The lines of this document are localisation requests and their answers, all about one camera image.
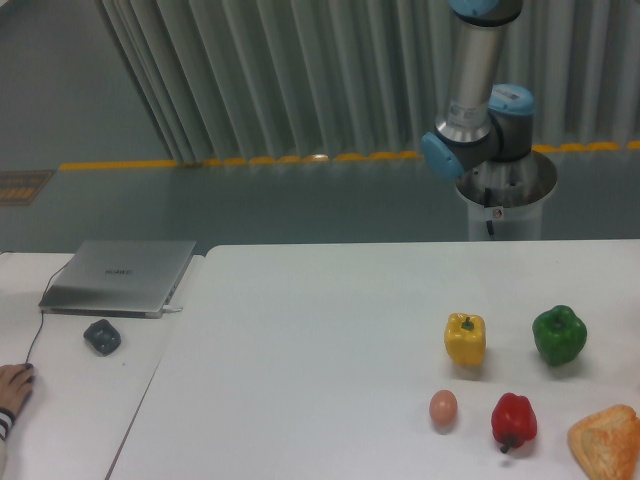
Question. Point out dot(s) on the person's hand on mouse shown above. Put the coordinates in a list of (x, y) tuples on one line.
[(11, 380)]

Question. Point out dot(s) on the triangular golden bread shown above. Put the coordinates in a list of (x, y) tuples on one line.
[(606, 444)]

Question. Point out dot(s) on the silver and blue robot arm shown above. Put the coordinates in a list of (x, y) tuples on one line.
[(480, 120)]

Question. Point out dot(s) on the striped sleeve forearm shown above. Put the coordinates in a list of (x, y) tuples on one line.
[(7, 420)]

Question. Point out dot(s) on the black computer mouse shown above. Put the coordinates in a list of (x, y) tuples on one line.
[(27, 386)]

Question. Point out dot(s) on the small black plastic object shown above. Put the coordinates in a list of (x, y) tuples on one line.
[(103, 337)]

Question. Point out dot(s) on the silver closed laptop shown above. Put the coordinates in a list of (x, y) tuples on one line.
[(119, 278)]

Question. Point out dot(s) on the grey pleated curtain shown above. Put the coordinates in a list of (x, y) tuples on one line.
[(234, 81)]

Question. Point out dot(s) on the brown egg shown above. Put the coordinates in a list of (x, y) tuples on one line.
[(443, 408)]

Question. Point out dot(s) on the yellow bell pepper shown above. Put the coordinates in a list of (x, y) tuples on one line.
[(465, 339)]

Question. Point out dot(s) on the red bell pepper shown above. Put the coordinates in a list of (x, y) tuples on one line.
[(513, 422)]

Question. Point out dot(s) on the green bell pepper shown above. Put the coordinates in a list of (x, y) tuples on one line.
[(559, 335)]

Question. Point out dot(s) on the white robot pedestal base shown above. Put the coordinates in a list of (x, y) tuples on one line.
[(505, 200)]

